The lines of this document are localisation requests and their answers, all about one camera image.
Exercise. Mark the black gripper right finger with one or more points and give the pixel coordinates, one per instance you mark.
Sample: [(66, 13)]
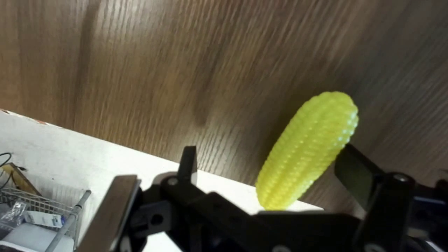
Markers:
[(373, 191)]

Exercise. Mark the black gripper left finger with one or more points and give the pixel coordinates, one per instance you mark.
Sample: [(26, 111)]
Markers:
[(189, 163)]

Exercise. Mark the yellow maize cob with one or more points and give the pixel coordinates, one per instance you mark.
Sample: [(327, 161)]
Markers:
[(308, 145)]

